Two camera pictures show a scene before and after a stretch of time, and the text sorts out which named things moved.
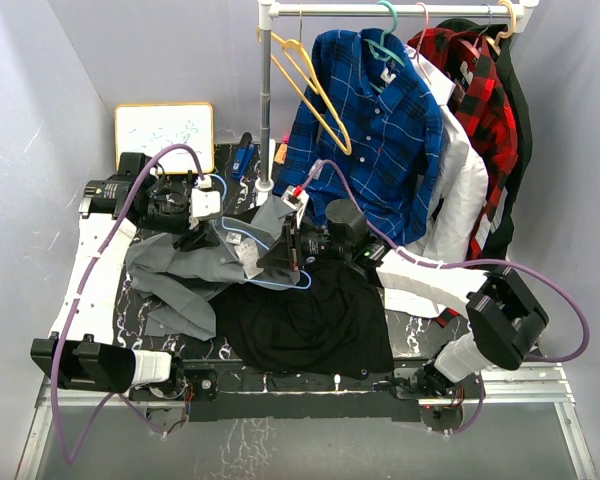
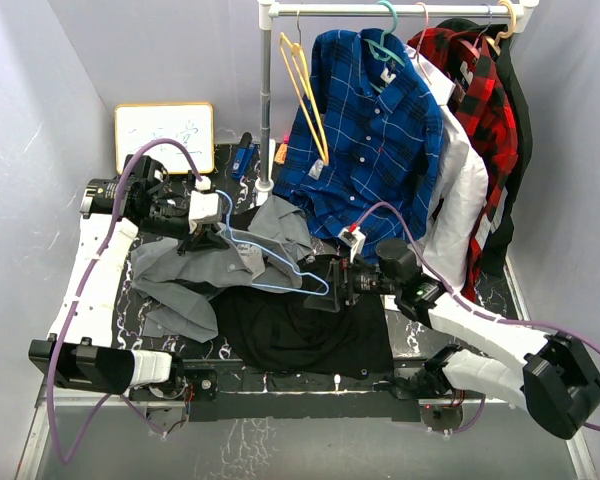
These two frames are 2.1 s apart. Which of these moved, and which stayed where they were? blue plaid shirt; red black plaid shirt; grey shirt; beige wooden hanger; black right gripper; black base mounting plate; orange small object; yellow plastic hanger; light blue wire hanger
Moved: light blue wire hanger; black right gripper; yellow plastic hanger
Stayed: beige wooden hanger; orange small object; black base mounting plate; red black plaid shirt; grey shirt; blue plaid shirt
